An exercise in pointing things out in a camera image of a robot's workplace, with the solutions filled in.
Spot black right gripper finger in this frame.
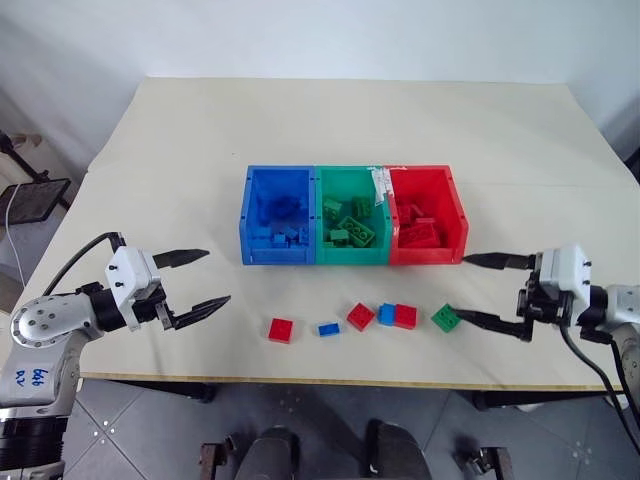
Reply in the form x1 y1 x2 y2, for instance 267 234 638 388
461 252 538 272
452 308 535 344

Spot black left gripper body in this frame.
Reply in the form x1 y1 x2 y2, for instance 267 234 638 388
131 281 177 332

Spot dark blue toy piece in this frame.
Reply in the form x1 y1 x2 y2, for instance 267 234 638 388
256 194 307 227

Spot blue plastic bin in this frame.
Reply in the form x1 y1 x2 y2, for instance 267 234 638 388
238 164 318 267

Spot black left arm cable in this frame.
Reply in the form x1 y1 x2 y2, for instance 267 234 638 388
41 231 127 297

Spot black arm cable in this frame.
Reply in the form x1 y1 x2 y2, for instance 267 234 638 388
41 231 127 297
558 323 640 454

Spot white torn bin label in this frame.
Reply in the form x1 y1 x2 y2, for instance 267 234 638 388
368 166 395 207

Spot red square toy brick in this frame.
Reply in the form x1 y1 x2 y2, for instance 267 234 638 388
267 317 296 344
345 301 378 333
397 203 424 227
394 303 418 330

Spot black table frame foot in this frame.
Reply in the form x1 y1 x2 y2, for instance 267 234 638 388
471 389 624 413
102 378 219 405

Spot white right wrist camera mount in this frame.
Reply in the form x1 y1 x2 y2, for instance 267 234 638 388
536 243 594 307

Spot green plastic bin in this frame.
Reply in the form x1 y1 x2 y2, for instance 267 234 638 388
313 164 393 266

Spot large green toy brick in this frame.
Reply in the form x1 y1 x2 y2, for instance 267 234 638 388
336 215 378 249

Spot black stand with base plate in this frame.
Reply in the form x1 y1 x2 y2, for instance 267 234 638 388
0 130 72 227

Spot large red toy brick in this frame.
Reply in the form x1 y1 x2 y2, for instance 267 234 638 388
399 219 442 249
418 216 452 249

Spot white cable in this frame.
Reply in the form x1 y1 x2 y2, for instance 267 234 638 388
4 182 27 287

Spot dark rounded shape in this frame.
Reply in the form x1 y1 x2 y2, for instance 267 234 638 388
363 418 432 480
233 424 302 480

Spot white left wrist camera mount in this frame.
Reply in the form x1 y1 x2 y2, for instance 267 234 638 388
104 245 162 332

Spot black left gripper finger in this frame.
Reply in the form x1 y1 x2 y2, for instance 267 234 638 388
171 294 233 331
150 247 210 270

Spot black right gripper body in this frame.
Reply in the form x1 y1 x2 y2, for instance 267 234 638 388
516 276 577 327

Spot red plastic bin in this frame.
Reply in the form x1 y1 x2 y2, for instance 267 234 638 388
386 163 471 266

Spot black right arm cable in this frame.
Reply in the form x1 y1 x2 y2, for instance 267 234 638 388
558 323 640 454

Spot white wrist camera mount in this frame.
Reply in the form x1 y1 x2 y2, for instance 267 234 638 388
536 243 594 307
104 245 162 332

